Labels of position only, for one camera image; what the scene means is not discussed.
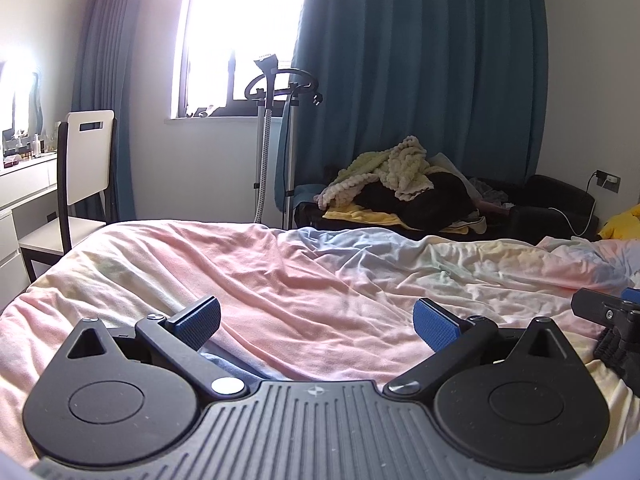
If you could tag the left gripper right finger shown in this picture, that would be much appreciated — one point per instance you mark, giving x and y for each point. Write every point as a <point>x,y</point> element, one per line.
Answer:
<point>475,358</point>

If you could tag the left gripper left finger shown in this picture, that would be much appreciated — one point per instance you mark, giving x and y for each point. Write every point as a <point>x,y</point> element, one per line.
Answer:
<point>156,359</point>

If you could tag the black clothes pile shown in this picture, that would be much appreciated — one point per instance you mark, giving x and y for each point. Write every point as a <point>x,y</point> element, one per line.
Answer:
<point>431,210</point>

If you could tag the yellow pillow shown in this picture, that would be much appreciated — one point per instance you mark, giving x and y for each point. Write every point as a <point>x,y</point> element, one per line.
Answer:
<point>624,226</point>

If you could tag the pastel bed sheet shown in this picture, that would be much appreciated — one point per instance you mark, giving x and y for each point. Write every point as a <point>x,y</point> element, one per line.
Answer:
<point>307,304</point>

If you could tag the yellow cloth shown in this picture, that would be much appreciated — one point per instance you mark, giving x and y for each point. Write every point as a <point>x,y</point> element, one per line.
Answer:
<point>353,213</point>

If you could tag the black sofa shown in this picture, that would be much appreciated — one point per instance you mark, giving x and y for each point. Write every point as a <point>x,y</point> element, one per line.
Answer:
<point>540,207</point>

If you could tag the cream knitted blanket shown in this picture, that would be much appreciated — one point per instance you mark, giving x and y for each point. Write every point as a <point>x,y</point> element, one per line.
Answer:
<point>402,169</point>

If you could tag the white desk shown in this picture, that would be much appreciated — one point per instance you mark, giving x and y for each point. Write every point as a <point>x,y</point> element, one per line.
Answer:
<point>27,198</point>

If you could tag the white black chair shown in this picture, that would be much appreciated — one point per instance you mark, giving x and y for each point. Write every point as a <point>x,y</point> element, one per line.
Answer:
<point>84,168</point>

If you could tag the teal curtain right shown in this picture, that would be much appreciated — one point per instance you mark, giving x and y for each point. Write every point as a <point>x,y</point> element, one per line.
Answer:
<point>468,78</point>

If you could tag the blue curtain left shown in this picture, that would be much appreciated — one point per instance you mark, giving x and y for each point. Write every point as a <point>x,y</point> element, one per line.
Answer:
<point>128,57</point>

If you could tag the wall power socket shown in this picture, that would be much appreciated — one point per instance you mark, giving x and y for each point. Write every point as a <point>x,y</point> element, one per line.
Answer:
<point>608,181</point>

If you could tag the window frame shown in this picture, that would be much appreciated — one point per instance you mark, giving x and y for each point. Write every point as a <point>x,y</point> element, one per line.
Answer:
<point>217,44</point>

